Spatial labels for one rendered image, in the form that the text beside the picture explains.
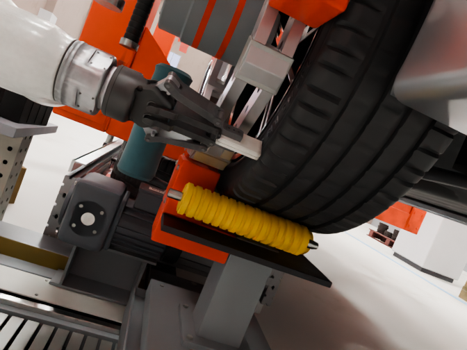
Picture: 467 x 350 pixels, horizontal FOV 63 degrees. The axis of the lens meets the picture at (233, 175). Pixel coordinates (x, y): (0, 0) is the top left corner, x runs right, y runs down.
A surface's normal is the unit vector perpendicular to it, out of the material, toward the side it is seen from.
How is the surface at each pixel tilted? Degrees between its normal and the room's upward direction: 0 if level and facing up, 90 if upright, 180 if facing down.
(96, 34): 90
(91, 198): 90
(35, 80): 123
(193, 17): 116
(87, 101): 135
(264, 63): 90
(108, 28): 90
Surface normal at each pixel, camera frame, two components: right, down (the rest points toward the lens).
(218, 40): -0.17, 0.79
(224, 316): 0.18, 0.14
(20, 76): 0.02, 0.67
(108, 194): 0.31, -0.22
